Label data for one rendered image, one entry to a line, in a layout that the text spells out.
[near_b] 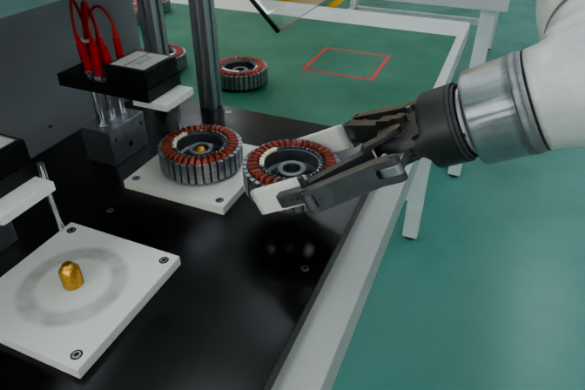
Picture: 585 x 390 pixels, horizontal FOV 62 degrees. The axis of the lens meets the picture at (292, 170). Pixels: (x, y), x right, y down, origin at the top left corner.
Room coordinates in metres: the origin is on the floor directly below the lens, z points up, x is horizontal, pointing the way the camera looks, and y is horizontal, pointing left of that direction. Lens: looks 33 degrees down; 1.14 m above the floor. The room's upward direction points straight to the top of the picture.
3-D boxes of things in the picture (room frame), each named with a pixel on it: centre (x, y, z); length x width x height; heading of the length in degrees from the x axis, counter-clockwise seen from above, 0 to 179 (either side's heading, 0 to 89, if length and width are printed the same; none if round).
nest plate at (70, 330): (0.35, 0.22, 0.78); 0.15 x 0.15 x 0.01; 67
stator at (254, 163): (0.47, 0.00, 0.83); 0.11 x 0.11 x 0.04
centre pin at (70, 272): (0.35, 0.22, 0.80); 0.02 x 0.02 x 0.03
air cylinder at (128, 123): (0.63, 0.26, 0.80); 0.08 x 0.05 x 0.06; 157
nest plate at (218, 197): (0.57, 0.12, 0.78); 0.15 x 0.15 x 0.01; 67
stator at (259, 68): (0.94, 0.11, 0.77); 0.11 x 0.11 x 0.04
